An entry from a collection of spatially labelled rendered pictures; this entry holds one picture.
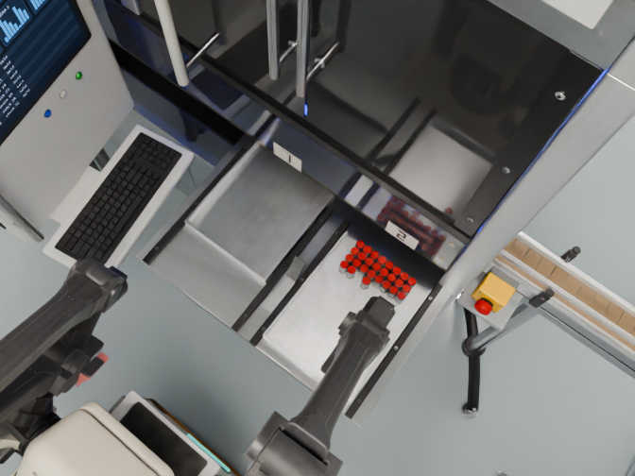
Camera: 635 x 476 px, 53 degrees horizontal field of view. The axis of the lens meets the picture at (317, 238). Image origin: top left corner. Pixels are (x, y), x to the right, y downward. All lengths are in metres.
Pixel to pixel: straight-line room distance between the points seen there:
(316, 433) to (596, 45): 0.57
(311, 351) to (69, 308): 0.68
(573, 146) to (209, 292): 0.97
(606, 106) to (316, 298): 0.93
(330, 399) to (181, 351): 1.63
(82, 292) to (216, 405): 1.41
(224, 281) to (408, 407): 1.09
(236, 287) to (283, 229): 0.20
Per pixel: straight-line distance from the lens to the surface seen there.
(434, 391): 2.50
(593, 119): 0.91
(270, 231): 1.65
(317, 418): 0.86
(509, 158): 1.07
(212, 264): 1.63
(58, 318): 1.06
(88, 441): 1.12
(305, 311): 1.59
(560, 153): 0.99
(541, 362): 2.64
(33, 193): 1.74
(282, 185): 1.70
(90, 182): 1.88
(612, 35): 0.81
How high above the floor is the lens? 2.43
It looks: 70 degrees down
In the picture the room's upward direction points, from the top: 7 degrees clockwise
